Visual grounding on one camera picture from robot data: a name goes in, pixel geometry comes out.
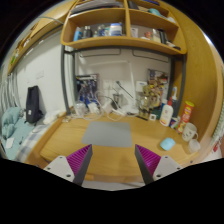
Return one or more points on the grey mouse pad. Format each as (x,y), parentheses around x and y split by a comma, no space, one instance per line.
(110,134)

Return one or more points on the white lotion pump bottle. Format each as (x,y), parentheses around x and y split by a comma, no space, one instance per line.
(167,113)

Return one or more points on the white mug with face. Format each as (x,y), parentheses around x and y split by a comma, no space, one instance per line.
(189,132)

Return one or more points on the teal blanket on bed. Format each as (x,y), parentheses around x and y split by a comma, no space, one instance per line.
(15,129)

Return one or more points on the wooden wall shelf unit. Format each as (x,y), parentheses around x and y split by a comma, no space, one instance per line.
(143,24)

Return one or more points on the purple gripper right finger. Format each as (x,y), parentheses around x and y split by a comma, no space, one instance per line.
(154,167)

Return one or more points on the black backpack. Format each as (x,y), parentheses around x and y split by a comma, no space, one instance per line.
(33,111)

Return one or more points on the blue robot poster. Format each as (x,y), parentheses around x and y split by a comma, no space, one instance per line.
(87,86)

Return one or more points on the light blue computer mouse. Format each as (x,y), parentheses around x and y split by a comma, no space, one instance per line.
(167,144)

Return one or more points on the golden robot figure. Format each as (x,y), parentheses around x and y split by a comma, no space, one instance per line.
(148,102)

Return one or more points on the red chips can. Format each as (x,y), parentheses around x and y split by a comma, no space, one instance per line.
(188,108)

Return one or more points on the clear glass jar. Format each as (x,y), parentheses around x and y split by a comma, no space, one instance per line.
(80,108)

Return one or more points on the small clear plastic cup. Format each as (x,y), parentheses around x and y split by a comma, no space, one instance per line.
(194,146)

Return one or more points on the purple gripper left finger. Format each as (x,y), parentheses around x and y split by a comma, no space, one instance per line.
(72,167)

